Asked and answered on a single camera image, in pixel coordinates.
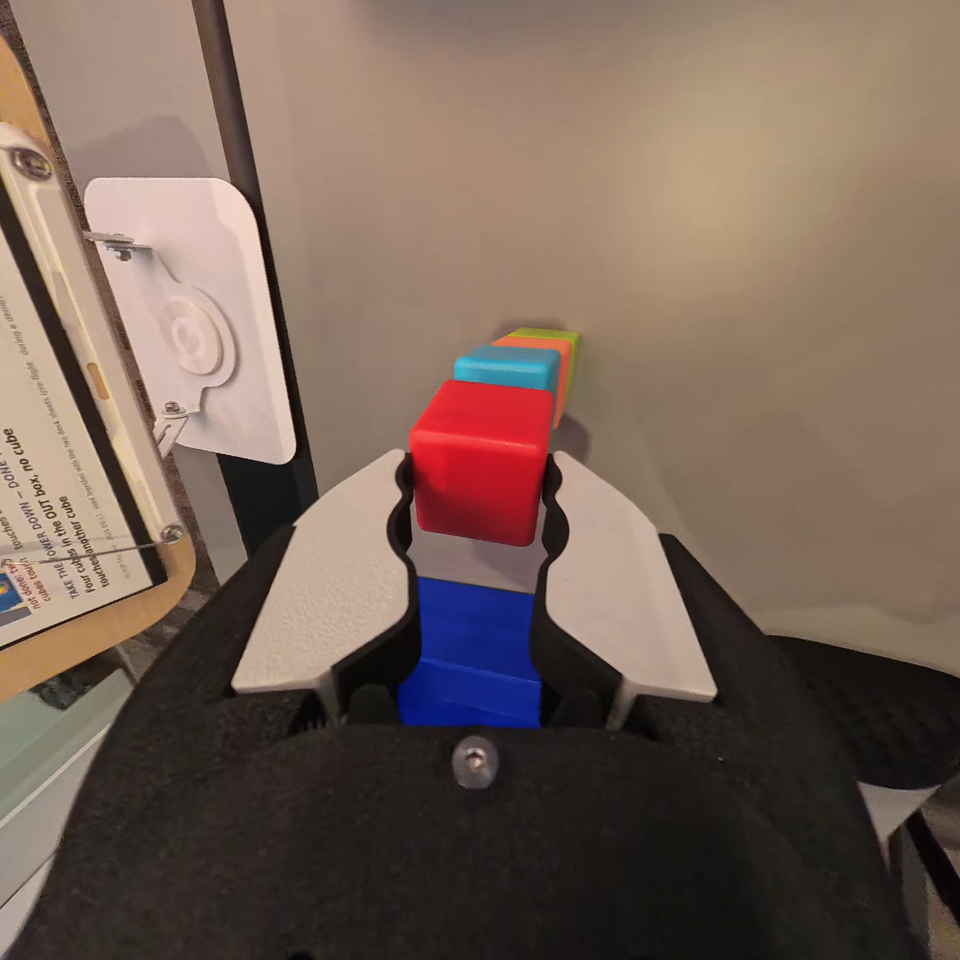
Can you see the wooden instruction sign board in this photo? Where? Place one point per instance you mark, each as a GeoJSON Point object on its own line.
{"type": "Point", "coordinates": [45, 450]}

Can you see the white sign stand base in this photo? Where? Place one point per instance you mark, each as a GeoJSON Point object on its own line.
{"type": "Point", "coordinates": [225, 300]}

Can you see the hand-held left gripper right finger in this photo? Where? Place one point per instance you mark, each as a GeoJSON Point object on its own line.
{"type": "Point", "coordinates": [630, 600]}

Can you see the green magnetic cube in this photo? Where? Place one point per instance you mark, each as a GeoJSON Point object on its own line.
{"type": "Point", "coordinates": [575, 368]}

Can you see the orange magnetic cube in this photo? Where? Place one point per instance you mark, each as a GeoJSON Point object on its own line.
{"type": "Point", "coordinates": [540, 347]}

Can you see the blue plastic bin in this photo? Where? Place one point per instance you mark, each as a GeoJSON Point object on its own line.
{"type": "Point", "coordinates": [473, 645]}

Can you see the teal magnetic cube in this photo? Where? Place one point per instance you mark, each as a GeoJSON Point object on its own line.
{"type": "Point", "coordinates": [503, 368]}

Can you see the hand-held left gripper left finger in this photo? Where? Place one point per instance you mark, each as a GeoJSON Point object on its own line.
{"type": "Point", "coordinates": [323, 600]}

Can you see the black textured mat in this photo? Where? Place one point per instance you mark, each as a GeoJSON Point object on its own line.
{"type": "Point", "coordinates": [885, 705]}

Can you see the red magnetic cube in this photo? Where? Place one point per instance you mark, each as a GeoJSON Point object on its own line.
{"type": "Point", "coordinates": [473, 465]}

